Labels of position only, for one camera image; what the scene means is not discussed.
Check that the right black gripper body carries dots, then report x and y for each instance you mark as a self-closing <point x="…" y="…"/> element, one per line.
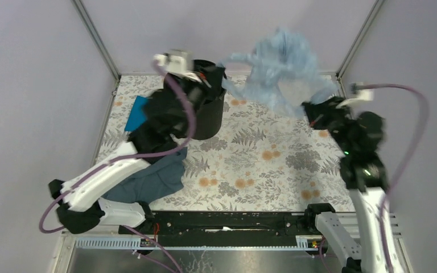
<point x="329" y="117"/>

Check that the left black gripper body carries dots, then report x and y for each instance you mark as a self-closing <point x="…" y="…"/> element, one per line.
<point x="200" y="94"/>

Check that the black plastic trash bin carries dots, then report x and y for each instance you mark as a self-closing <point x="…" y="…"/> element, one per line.
<point x="209" y="119"/>

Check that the light blue trash bag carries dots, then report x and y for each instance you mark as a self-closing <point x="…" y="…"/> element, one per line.
<point x="284" y="74"/>

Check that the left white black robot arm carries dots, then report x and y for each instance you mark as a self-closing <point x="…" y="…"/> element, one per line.
<point x="170" y="124"/>

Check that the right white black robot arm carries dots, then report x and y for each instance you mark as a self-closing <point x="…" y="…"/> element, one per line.
<point x="365" y="178"/>

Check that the bright blue trash bag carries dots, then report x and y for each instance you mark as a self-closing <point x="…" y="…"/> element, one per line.
<point x="136" y="116"/>

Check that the grey blue trash bag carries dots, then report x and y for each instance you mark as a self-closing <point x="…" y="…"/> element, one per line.
<point x="160" y="179"/>

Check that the floral patterned table mat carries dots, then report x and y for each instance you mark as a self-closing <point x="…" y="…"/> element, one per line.
<point x="260" y="161"/>

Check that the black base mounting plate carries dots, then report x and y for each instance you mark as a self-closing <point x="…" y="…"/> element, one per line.
<point x="174" y="223"/>

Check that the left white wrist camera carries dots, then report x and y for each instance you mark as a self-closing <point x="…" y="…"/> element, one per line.
<point x="179" y="63"/>

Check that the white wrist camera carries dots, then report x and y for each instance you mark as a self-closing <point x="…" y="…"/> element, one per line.
<point x="359" y="95"/>
<point x="179" y="63"/>

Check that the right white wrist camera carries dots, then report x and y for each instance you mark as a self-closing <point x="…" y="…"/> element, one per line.
<point x="359" y="95"/>

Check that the right aluminium frame post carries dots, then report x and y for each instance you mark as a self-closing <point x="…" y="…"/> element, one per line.
<point x="374" y="11"/>

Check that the aluminium frame post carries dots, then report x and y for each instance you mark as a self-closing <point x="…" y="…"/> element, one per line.
<point x="96" y="38"/>
<point x="374" y="11"/>

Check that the white slotted cable duct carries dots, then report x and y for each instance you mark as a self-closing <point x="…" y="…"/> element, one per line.
<point x="204" y="242"/>

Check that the left aluminium frame post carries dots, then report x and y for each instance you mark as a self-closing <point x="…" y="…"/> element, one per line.
<point x="96" y="38"/>

